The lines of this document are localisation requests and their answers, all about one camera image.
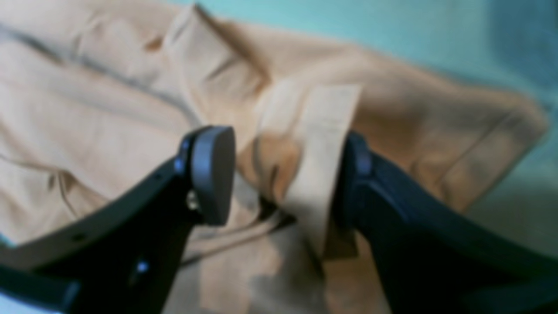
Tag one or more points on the tan orange T-shirt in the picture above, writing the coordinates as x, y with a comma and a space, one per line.
97, 93

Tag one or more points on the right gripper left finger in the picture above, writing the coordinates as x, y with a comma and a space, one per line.
123, 259

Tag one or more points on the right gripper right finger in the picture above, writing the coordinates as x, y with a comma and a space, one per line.
431, 260

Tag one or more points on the sage green table cloth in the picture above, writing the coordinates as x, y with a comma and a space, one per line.
475, 42

